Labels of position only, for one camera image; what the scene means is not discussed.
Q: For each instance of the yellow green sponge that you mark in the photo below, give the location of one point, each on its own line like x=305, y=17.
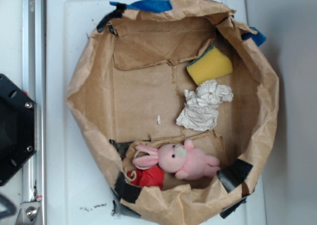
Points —
x=212, y=64

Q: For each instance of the brown paper bag bin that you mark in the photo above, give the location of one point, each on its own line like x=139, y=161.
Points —
x=133, y=68

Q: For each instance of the crumpled white paper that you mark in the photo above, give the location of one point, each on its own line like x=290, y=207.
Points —
x=200, y=110

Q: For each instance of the pink plush bunny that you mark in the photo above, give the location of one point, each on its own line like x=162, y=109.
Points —
x=183, y=160

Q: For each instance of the red crumpled cloth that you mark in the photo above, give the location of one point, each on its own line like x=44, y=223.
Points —
x=147, y=178

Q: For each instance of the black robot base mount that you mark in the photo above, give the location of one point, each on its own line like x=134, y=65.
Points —
x=17, y=129

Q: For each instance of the aluminium frame rail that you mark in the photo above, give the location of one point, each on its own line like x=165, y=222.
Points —
x=34, y=194

